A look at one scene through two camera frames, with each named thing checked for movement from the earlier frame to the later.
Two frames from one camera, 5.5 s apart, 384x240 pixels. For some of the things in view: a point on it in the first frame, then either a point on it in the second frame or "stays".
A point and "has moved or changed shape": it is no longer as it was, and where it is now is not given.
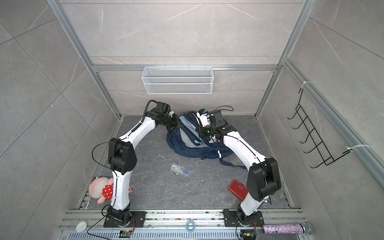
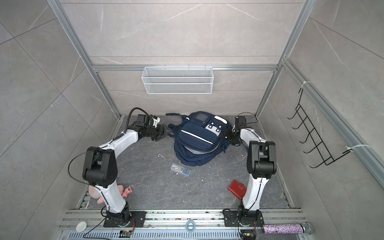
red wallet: x=238 y=190 stays
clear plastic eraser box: x=180 y=169 stays
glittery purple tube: x=306 y=228 stays
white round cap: x=81 y=226 stays
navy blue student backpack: x=183 y=138 has moved or changed shape
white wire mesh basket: x=178 y=80 stays
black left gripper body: x=171 y=122 → x=155 y=133
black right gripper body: x=208 y=130 → x=231 y=135
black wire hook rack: x=327 y=157 stays
